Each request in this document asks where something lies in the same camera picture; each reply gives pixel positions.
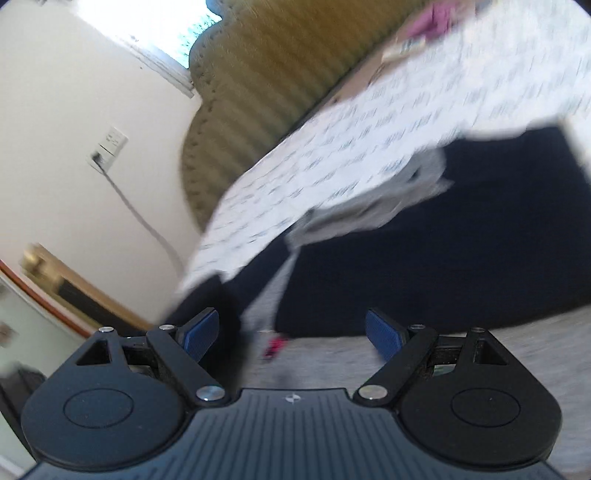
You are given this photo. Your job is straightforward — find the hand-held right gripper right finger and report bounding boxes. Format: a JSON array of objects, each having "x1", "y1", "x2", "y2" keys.
[{"x1": 353, "y1": 308, "x2": 513, "y2": 408}]

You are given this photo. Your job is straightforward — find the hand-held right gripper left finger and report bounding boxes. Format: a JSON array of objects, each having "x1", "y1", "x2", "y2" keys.
[{"x1": 74, "y1": 308, "x2": 228, "y2": 408}]

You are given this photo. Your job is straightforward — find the grey knit sock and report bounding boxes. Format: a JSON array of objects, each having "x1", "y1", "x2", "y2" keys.
[{"x1": 240, "y1": 148, "x2": 455, "y2": 334}]

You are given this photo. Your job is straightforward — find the small pink object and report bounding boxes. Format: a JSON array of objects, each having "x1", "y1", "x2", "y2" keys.
[{"x1": 262, "y1": 336, "x2": 290, "y2": 359}]

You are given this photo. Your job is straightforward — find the dark navy blanket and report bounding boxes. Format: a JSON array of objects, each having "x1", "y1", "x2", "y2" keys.
[{"x1": 161, "y1": 122, "x2": 591, "y2": 339}]

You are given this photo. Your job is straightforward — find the brass knob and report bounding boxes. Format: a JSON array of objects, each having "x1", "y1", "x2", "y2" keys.
[{"x1": 21, "y1": 244, "x2": 61, "y2": 278}]

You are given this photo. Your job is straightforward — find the white printed quilt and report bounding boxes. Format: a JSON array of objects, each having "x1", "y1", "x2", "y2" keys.
[{"x1": 178, "y1": 0, "x2": 591, "y2": 296}]

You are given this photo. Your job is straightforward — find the olive ribbed headboard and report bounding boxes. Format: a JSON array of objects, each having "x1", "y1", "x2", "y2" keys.
[{"x1": 180, "y1": 0, "x2": 430, "y2": 232}]

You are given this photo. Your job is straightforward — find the white remote control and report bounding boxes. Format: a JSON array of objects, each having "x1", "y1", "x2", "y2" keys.
[{"x1": 382, "y1": 34, "x2": 428, "y2": 62}]

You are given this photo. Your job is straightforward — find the window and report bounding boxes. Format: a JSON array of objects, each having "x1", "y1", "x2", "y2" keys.
[{"x1": 78, "y1": 0, "x2": 227, "y2": 99}]

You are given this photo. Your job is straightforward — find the purple cloth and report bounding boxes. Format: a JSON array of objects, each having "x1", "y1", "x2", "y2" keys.
[{"x1": 409, "y1": 0, "x2": 468, "y2": 41}]

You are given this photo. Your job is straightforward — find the grey socket cable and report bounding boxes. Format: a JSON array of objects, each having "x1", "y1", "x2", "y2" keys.
[{"x1": 95, "y1": 154, "x2": 186, "y2": 274}]

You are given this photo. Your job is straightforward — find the white wall socket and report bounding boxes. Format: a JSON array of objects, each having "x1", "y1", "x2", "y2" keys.
[{"x1": 88, "y1": 126, "x2": 129, "y2": 172}]

